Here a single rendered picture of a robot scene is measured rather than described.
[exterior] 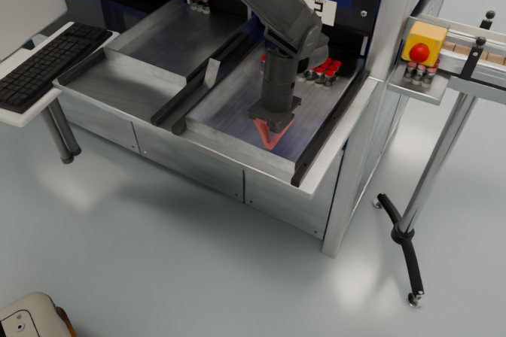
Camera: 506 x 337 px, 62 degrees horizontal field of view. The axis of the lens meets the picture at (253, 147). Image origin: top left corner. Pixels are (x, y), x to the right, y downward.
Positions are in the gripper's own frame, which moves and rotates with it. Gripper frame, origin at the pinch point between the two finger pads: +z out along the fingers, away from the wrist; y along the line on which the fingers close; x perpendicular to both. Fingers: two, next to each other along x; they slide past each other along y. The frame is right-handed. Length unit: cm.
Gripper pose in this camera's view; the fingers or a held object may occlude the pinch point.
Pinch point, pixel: (269, 144)
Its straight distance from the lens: 81.4
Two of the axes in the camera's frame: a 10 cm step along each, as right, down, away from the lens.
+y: 4.8, -4.9, 7.3
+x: -8.7, -3.6, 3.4
